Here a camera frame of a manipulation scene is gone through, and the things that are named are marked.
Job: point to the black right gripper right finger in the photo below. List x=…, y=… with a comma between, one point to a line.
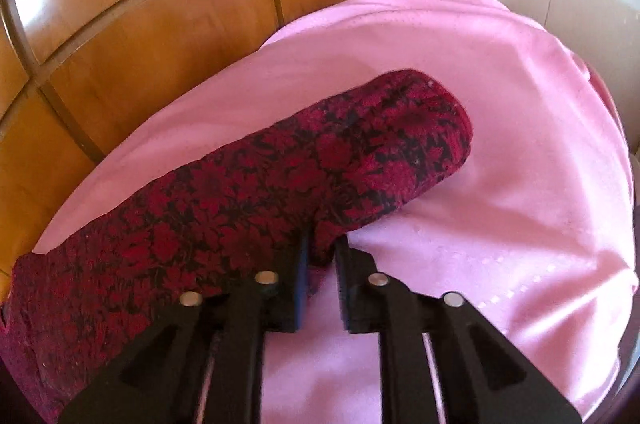
x=441, y=360

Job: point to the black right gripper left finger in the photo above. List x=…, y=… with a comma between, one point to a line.
x=200, y=361

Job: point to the dark red floral garment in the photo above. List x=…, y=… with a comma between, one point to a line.
x=327, y=170

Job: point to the pink bed sheet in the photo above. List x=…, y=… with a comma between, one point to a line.
x=535, y=230

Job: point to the wooden panelled wardrobe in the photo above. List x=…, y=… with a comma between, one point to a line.
x=79, y=76

